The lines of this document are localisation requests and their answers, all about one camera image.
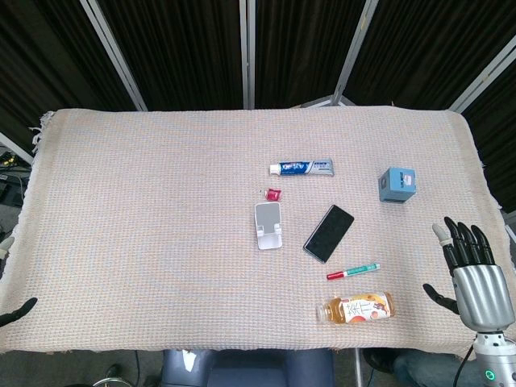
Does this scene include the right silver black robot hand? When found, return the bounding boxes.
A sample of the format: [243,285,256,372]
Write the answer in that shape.
[422,216,510,333]

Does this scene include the blue cube box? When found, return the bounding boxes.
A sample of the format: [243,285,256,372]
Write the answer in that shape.
[377,166,418,204]

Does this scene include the dark equipment with cables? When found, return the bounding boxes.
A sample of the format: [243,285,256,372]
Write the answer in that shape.
[0,147,31,243]

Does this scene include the beige woven tablecloth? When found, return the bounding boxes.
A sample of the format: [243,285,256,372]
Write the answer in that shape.
[0,105,510,360]

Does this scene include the grey metal table leg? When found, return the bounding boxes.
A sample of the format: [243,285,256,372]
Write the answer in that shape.
[353,348,364,387]

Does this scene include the blue jeans leg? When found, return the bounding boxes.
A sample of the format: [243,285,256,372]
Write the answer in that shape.
[391,352,479,387]

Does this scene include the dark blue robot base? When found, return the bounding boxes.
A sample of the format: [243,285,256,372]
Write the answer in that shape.
[161,347,335,387]

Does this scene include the white phone stand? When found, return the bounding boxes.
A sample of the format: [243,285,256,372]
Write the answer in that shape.
[253,202,284,252]

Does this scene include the grey metal screen post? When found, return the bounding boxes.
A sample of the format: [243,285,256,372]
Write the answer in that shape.
[238,0,256,110]
[448,39,516,113]
[0,131,34,164]
[300,0,381,108]
[79,0,148,112]

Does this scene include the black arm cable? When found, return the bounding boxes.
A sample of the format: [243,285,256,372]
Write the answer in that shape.
[451,341,476,387]

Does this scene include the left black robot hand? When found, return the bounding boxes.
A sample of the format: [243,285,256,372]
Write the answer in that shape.
[0,236,39,329]

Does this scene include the black smartphone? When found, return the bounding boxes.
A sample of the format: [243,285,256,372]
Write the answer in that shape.
[302,204,356,264]

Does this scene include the amber tea bottle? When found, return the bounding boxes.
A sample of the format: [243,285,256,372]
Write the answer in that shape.
[315,291,397,326]

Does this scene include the blue white toothpaste tube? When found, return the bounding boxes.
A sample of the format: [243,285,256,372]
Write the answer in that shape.
[268,158,335,177]

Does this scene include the red capped green marker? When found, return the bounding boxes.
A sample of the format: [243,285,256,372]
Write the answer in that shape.
[326,263,381,281]

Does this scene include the dark corrugated screen panel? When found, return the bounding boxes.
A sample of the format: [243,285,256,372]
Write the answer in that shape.
[98,0,248,112]
[461,90,516,243]
[254,0,367,110]
[342,0,516,108]
[0,0,139,151]

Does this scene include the metal stool ring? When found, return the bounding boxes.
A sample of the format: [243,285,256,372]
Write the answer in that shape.
[93,363,124,387]

